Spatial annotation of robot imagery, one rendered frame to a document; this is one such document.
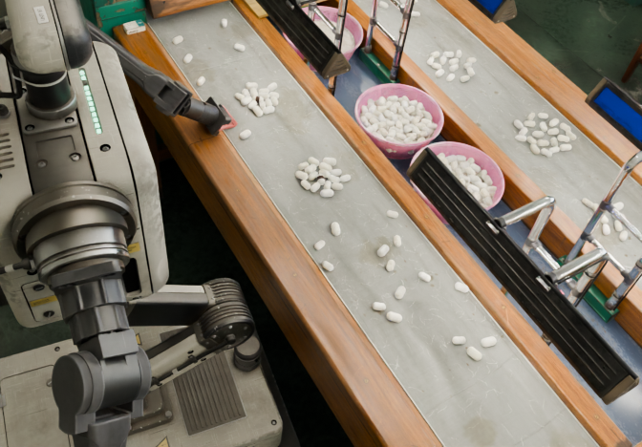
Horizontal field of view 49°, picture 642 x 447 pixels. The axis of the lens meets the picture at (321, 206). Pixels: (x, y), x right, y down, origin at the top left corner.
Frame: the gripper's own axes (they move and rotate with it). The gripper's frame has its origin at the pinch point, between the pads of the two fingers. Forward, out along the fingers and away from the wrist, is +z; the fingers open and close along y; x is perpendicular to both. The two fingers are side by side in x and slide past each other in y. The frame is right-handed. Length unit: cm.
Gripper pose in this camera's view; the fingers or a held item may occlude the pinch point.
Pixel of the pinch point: (234, 123)
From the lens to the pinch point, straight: 206.3
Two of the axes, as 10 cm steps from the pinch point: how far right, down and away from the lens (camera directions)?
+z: 5.9, 1.6, 7.9
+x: -6.3, 7.1, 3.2
